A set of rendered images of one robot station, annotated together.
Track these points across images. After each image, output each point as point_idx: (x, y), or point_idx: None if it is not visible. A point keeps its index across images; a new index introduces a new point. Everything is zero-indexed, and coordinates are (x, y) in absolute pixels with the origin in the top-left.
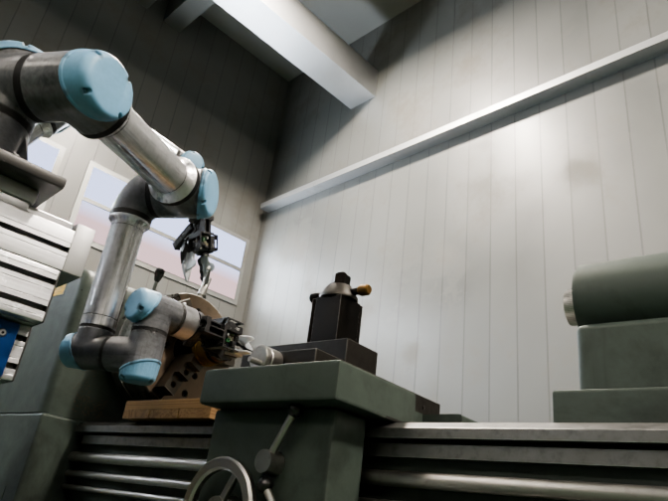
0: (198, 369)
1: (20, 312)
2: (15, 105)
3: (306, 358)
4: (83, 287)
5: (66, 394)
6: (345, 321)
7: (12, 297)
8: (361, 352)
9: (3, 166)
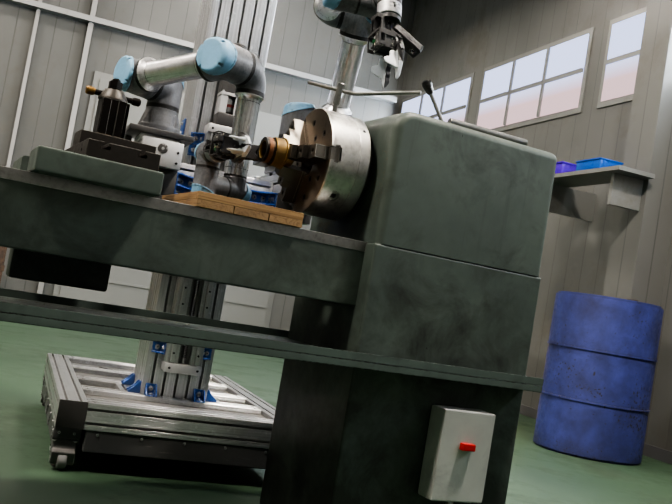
0: (277, 174)
1: None
2: (147, 100)
3: None
4: None
5: (314, 224)
6: (96, 117)
7: None
8: (76, 136)
9: (130, 132)
